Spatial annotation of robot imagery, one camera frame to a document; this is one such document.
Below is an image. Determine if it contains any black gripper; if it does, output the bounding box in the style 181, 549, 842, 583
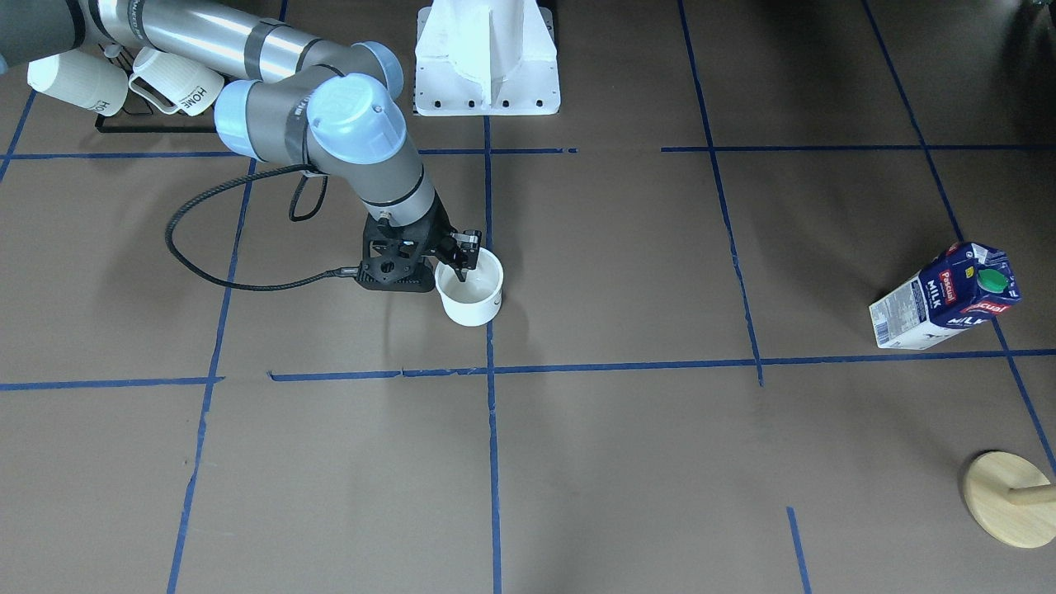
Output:
356, 196, 482, 293

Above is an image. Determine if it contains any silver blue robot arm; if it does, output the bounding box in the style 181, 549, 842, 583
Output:
2, 1, 480, 293

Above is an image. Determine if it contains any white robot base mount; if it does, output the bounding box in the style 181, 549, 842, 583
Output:
412, 1, 562, 117

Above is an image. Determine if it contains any black braided cable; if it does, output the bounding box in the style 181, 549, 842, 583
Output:
165, 163, 364, 292

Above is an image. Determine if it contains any wooden stand with round base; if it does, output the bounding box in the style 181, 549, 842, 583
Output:
961, 450, 1055, 549

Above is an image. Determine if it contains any blue Pascual milk carton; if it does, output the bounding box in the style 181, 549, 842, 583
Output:
869, 242, 1022, 350

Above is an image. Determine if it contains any white ribbed HOME mug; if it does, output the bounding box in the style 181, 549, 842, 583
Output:
26, 50, 129, 117

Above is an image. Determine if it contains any white smiley face mug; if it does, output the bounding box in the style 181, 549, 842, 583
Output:
435, 248, 504, 327

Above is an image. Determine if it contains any white mug beside rack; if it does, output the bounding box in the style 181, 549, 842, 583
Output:
128, 48, 225, 116

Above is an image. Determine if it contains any brown paper table cover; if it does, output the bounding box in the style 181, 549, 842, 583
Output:
2, 1, 1054, 593

